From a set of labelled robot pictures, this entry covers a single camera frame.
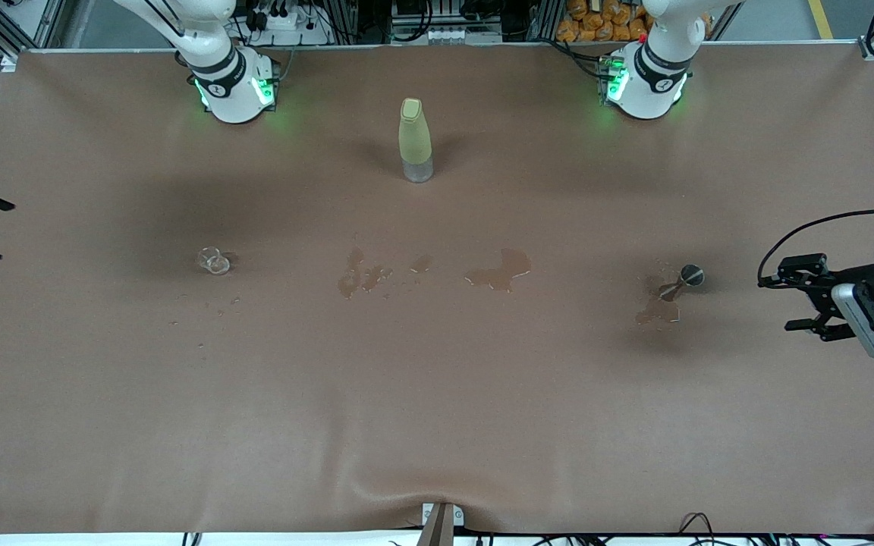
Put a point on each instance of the yellow-green shaker bottle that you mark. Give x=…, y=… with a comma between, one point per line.
x=415, y=136

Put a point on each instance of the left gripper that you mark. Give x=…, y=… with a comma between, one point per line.
x=824, y=289

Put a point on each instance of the white terminal block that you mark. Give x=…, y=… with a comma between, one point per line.
x=444, y=34

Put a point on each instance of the brown table cloth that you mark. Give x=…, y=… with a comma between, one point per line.
x=437, y=394

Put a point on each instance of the metal jigger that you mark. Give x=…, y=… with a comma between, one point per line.
x=687, y=276

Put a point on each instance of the clear glass measuring cup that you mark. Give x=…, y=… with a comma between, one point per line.
x=215, y=260

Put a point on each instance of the orange snack bags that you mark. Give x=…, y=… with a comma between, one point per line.
x=604, y=21

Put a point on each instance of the brown liquid puddle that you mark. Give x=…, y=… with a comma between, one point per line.
x=501, y=274
x=657, y=311
x=422, y=263
x=353, y=277

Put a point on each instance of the white power strip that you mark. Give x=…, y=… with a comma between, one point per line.
x=278, y=20

